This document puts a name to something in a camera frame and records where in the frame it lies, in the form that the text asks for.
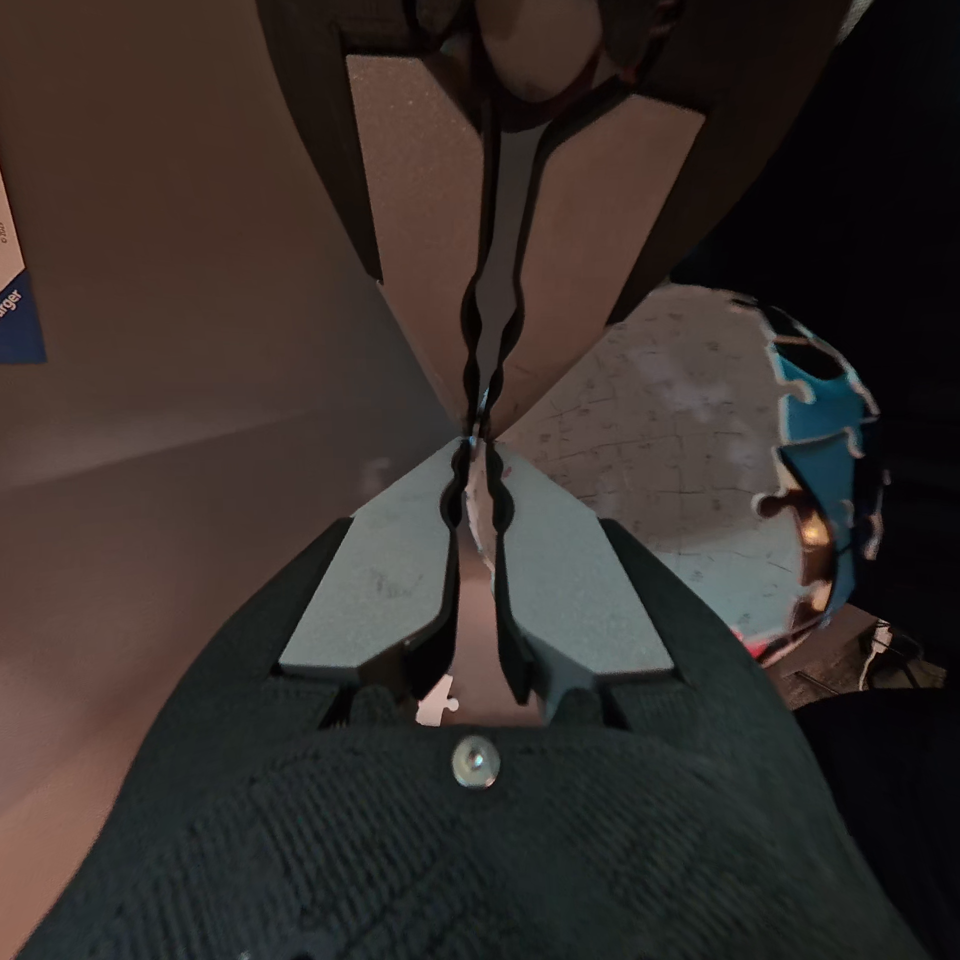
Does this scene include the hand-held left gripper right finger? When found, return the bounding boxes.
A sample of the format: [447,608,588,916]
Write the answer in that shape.
[483,441,676,727]

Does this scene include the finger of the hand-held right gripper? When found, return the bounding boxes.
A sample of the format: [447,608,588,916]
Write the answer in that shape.
[345,51,500,440]
[480,91,708,442]

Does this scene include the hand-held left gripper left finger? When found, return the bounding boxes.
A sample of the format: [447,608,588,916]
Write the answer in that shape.
[277,437,470,702]

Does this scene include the white puzzle pieces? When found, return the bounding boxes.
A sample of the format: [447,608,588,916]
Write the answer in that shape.
[416,673,460,727]

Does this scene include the blue white puzzle ball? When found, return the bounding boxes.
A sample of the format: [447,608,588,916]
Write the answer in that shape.
[463,281,894,669]

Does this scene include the white instruction leaflet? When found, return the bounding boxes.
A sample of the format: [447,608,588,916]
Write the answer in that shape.
[0,157,48,366]

